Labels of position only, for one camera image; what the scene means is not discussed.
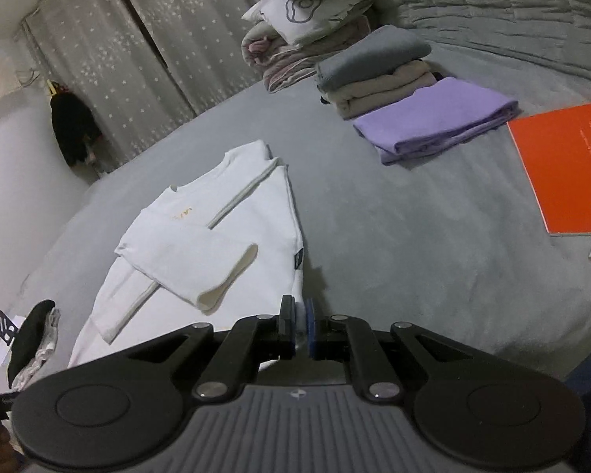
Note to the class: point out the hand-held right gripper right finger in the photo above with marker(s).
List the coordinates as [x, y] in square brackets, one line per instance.
[311, 329]

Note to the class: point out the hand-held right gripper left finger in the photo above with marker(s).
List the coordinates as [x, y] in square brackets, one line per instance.
[288, 326]

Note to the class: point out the white sweatshirt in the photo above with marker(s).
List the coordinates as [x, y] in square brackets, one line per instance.
[197, 236]

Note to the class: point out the pile of folded clothes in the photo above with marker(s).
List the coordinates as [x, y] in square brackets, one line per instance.
[300, 15]

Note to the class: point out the yellow clothes hook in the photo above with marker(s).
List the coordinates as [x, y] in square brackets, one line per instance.
[53, 87]

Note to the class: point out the black and white garment tag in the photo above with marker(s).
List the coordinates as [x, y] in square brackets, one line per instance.
[2, 327]

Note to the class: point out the purple folded garment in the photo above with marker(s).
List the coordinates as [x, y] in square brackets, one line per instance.
[433, 118]

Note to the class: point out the grey folded garment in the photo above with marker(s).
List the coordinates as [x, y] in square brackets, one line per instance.
[369, 54]

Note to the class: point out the orange book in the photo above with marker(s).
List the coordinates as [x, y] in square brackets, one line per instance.
[566, 167]

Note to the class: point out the grey patterned curtain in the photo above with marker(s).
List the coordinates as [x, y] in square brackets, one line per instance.
[152, 49]

